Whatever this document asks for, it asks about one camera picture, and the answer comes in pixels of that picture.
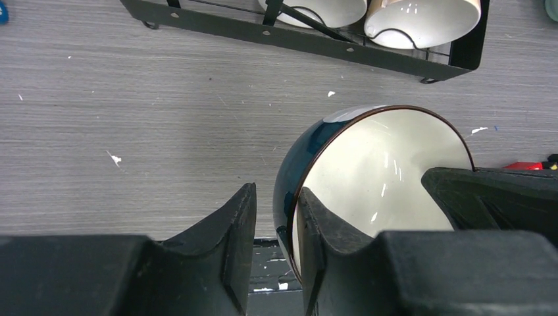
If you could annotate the yellow blue toy block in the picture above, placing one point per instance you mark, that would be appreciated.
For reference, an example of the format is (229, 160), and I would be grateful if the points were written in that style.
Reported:
(4, 13)

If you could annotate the black wire dish rack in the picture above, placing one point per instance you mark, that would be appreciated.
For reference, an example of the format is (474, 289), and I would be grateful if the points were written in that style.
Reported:
(282, 26)

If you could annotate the dark blue owl block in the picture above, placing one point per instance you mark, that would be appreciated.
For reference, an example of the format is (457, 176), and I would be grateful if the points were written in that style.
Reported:
(551, 163)

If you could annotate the cream bowl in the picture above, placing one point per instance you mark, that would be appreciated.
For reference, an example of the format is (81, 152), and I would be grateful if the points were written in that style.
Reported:
(420, 24)
(332, 13)

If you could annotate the cream bowl right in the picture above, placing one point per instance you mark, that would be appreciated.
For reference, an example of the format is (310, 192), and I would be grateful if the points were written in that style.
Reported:
(420, 24)

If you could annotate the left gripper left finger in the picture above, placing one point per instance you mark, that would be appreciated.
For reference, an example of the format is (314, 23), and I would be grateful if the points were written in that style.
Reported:
(203, 270)

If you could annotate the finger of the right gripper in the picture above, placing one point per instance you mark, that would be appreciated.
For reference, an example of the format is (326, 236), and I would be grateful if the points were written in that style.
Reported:
(496, 199)

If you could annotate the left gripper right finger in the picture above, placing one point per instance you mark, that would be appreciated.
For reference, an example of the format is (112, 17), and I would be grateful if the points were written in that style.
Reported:
(468, 272)

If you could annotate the cream bowl left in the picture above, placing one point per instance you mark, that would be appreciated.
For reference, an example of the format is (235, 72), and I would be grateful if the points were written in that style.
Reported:
(332, 13)

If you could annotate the red grid block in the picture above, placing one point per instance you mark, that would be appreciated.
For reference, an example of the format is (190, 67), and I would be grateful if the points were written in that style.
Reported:
(525, 166)

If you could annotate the dark teal bowl white foot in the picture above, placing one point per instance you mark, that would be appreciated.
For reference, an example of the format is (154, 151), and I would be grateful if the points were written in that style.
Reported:
(365, 164)

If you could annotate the mint green bowl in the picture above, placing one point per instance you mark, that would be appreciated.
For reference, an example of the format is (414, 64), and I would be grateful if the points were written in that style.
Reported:
(551, 9)

